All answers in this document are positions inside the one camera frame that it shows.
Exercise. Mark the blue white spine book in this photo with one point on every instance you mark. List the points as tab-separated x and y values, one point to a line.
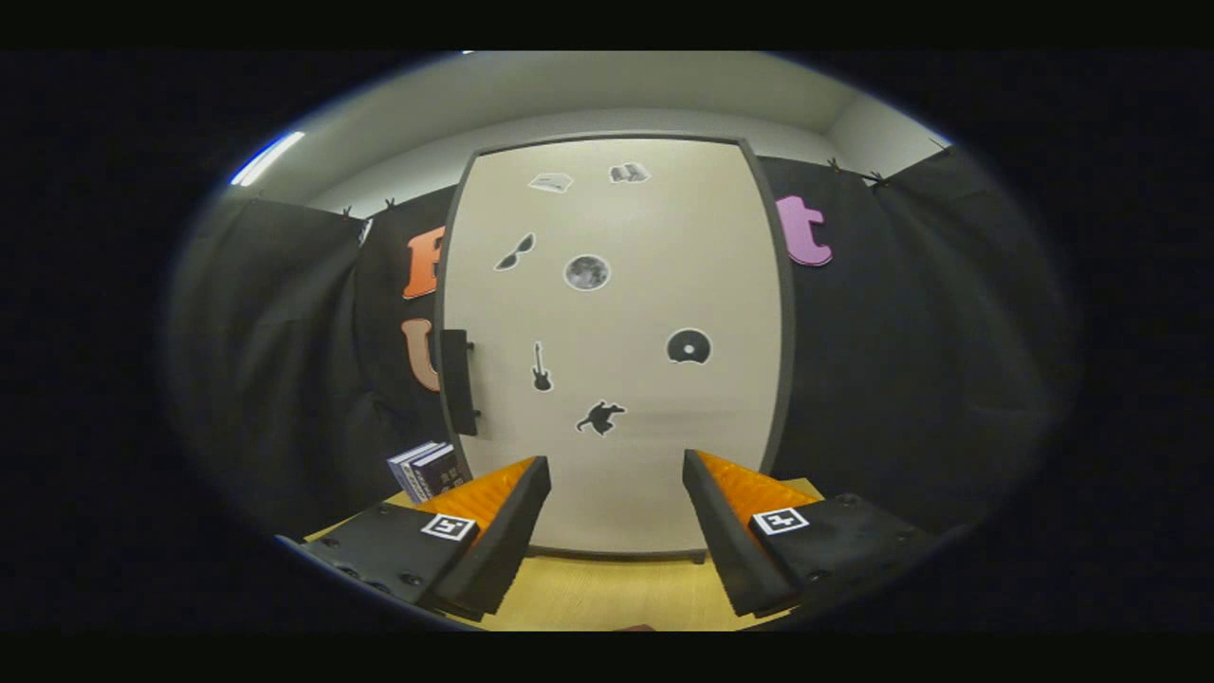
413	470
398	467

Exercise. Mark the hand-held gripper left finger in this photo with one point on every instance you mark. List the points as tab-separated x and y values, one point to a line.
507	545

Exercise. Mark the grey wooden cabinet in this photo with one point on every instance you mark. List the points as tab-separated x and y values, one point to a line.
783	313

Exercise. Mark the black backdrop cloth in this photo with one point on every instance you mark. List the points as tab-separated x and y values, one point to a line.
901	360

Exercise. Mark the white cabinet door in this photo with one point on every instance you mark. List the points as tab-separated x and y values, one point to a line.
645	455

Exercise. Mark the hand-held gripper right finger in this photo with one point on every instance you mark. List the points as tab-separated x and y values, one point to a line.
730	541

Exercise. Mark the ceiling strip light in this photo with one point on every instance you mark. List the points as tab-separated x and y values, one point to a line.
267	158

